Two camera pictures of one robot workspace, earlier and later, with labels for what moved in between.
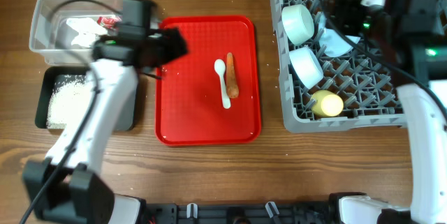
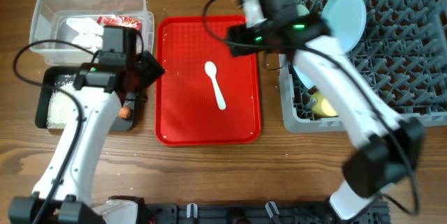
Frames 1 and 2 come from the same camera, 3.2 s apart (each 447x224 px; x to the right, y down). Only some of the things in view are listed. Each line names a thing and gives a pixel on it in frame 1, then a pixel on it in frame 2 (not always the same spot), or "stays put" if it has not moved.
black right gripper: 341,8 to 238,40
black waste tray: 44,89 stays put
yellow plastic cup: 326,104 stays put
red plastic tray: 189,109 stays put
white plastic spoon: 219,67 to 210,69
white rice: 66,102 stays put
